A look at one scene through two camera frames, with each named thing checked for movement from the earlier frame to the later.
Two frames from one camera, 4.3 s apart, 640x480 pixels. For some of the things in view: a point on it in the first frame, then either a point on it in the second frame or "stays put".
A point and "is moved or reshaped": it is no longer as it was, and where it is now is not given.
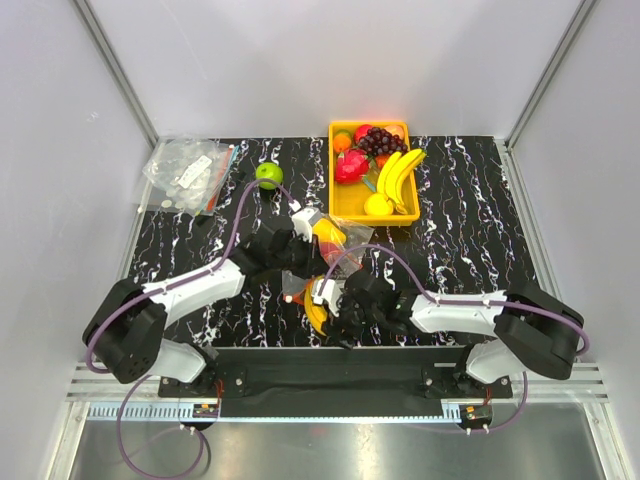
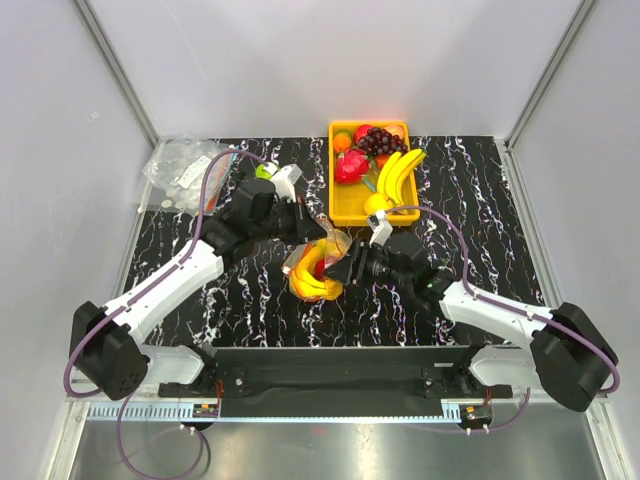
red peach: (361, 131) stays put
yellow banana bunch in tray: (389, 183) stays put
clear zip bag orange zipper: (340, 246) is moved or reshaped
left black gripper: (314, 265) → (310, 230)
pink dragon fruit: (351, 166) stays put
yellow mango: (326, 232) → (329, 248)
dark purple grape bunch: (381, 141) stays put
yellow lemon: (378, 205) stays put
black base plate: (438, 372) stays put
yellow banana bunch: (317, 313) is moved or reshaped
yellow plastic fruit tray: (347, 201) stays put
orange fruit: (342, 142) stays put
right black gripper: (337, 325) → (343, 268)
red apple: (329, 249) is moved or reshaped
